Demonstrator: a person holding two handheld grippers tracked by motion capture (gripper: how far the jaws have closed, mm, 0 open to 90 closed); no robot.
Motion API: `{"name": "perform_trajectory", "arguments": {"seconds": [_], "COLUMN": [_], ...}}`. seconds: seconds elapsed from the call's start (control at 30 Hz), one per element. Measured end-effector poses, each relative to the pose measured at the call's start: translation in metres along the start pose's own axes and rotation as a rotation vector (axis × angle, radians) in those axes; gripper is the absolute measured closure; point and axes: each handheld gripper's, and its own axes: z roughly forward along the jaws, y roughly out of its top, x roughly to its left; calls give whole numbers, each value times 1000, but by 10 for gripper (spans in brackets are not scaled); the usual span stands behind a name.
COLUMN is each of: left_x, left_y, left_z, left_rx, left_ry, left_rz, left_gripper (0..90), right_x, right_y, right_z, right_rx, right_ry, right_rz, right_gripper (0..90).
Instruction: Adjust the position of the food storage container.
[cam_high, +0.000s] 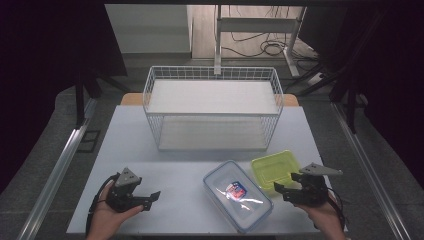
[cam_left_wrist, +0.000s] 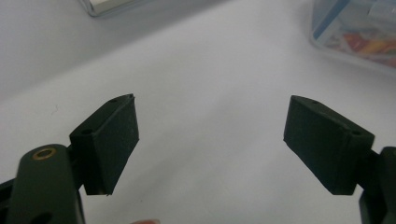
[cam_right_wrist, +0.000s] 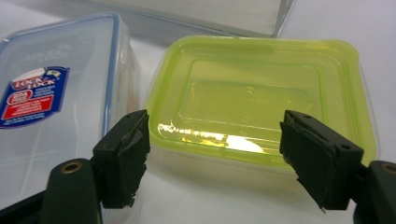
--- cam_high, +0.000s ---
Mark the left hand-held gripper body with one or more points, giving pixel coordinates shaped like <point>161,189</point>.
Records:
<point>125,195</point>

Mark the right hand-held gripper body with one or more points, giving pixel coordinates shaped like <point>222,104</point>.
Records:
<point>313,191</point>

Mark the clear blue-rimmed food container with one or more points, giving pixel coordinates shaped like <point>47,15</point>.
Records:
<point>238,196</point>

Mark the person's right hand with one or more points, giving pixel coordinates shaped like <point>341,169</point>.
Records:
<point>325,220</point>

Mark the person's left hand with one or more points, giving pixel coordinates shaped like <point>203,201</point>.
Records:
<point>106,220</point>

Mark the green plastic food container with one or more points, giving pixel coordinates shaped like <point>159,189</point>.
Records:
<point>273,170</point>

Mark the black stand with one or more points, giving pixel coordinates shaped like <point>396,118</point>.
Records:
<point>80,100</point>
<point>350,106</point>

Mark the white power strip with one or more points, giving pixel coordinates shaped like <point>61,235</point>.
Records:
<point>316,78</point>

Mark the dark curtain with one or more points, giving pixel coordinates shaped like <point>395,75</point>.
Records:
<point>43,66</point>
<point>393,66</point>

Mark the white cabinet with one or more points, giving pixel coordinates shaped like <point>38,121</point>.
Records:
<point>150,30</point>

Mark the aluminium rail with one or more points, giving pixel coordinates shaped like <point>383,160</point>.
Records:
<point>55,173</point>
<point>370,166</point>

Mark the black square floor frame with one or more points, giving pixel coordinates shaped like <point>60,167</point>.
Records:
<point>89,141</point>

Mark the white metal stand frame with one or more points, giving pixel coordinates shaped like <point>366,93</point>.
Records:
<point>256,25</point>

